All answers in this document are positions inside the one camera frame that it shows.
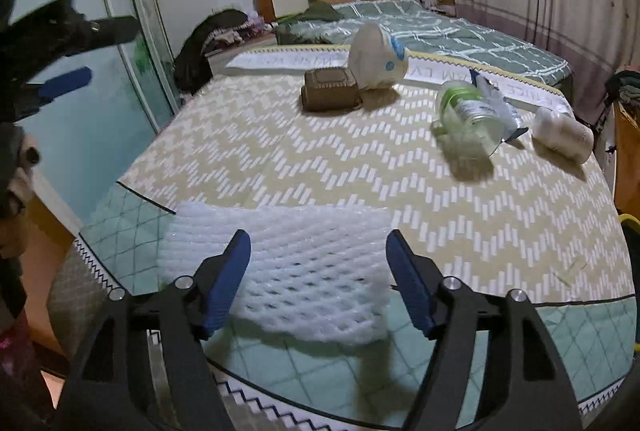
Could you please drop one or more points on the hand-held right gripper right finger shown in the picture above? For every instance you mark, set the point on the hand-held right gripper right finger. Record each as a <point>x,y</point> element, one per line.
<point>412,286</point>

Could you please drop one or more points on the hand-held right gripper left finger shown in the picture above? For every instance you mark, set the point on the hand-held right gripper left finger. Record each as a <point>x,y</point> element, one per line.
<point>225,283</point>

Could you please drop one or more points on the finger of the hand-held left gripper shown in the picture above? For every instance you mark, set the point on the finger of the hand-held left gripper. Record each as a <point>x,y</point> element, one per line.
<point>100,31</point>
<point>65,83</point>

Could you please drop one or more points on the white foam net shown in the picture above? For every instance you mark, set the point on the white foam net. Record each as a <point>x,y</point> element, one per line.
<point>310,261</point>

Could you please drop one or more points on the clear jar with green lid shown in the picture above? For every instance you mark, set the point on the clear jar with green lid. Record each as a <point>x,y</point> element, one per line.
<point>467,116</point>

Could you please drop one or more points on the silver foil sachet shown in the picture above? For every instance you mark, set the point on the silver foil sachet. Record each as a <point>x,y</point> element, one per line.
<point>505,108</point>

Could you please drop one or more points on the brown plastic tray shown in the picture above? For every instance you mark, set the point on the brown plastic tray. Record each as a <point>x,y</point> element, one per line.
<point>330,91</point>

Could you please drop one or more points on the white pill bottle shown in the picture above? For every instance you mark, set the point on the white pill bottle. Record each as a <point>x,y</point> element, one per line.
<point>562,136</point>

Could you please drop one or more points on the yellow rimmed trash bin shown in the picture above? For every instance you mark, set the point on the yellow rimmed trash bin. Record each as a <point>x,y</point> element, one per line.
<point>634,222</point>

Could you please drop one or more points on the white paper cup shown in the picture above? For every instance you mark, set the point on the white paper cup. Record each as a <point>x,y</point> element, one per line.
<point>375,58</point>

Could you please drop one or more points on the glass wardrobe sliding door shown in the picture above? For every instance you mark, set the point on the glass wardrobe sliding door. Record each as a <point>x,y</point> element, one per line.
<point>100,111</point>

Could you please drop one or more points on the dark jacket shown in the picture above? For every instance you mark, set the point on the dark jacket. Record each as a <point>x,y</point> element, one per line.
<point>200,46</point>

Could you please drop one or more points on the pink clothes pile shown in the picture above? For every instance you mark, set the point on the pink clothes pile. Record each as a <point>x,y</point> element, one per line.
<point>250,28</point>

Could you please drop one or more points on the dark green blanket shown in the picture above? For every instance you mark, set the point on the dark green blanket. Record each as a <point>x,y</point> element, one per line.
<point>315,13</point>

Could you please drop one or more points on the green checked quilt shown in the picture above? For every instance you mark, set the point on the green checked quilt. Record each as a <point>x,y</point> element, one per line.
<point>450,41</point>

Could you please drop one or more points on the wooden desk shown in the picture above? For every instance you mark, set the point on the wooden desk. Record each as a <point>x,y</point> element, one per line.
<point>627,151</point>

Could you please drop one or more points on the dark clothes pile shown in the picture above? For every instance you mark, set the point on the dark clothes pile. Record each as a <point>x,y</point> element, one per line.
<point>625,86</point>

